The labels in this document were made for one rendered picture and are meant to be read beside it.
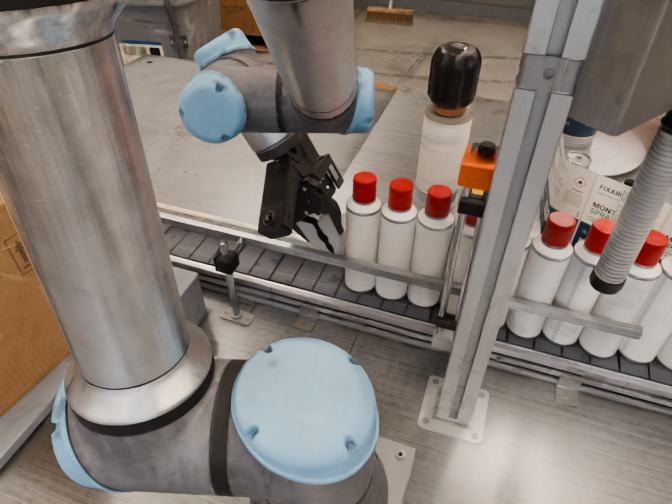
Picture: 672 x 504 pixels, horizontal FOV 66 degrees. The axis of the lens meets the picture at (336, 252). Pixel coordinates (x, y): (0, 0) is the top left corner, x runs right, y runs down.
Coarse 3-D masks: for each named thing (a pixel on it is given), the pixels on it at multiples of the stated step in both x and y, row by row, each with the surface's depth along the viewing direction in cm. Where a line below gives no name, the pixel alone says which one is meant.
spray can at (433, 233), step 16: (432, 192) 68; (448, 192) 68; (432, 208) 69; (448, 208) 69; (416, 224) 72; (432, 224) 70; (448, 224) 70; (416, 240) 73; (432, 240) 71; (448, 240) 72; (416, 256) 74; (432, 256) 73; (416, 272) 76; (432, 272) 75; (416, 288) 78; (416, 304) 80; (432, 304) 80
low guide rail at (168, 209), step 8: (160, 208) 94; (168, 208) 94; (176, 208) 94; (184, 216) 93; (192, 216) 93; (200, 216) 92; (208, 216) 92; (216, 216) 92; (216, 224) 92; (224, 224) 91; (232, 224) 90; (240, 224) 90; (248, 224) 90; (248, 232) 90; (256, 232) 90; (280, 240) 89; (288, 240) 88; (296, 240) 87; (304, 240) 87
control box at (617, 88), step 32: (608, 0) 35; (640, 0) 33; (608, 32) 36; (640, 32) 34; (608, 64) 37; (640, 64) 35; (576, 96) 40; (608, 96) 37; (640, 96) 37; (608, 128) 38
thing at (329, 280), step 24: (168, 240) 93; (192, 240) 93; (216, 240) 93; (240, 264) 88; (264, 264) 88; (288, 264) 88; (312, 264) 88; (312, 288) 84; (336, 288) 83; (408, 312) 80; (432, 312) 80; (504, 336) 76; (576, 360) 73; (600, 360) 73; (624, 360) 73
